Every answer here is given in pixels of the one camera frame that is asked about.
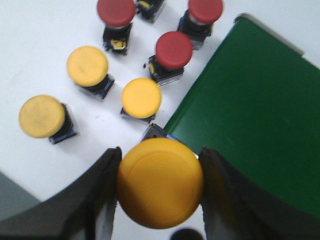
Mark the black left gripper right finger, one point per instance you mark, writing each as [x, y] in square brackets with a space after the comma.
[235, 208]

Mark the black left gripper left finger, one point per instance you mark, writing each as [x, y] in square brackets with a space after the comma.
[84, 210]

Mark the yellow mushroom push button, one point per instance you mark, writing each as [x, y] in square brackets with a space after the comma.
[141, 99]
[44, 116]
[160, 181]
[88, 68]

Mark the aluminium conveyor frame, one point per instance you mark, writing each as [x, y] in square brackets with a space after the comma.
[254, 20]

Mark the green conveyor belt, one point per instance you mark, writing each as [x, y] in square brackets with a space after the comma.
[257, 103]

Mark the red mushroom push button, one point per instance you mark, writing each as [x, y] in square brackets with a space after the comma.
[173, 51]
[117, 16]
[198, 20]
[149, 10]

